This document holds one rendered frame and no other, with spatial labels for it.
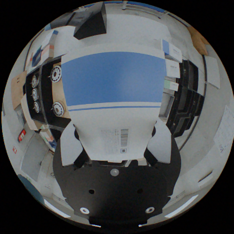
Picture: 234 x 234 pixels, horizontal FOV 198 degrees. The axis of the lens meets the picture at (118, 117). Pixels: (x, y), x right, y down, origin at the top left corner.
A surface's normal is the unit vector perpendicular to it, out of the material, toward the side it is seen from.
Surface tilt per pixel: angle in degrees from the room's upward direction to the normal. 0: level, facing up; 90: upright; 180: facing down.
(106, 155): 0
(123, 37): 0
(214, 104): 90
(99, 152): 0
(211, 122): 90
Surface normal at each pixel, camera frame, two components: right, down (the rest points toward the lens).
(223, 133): -1.00, 0.04
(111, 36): 0.04, 0.52
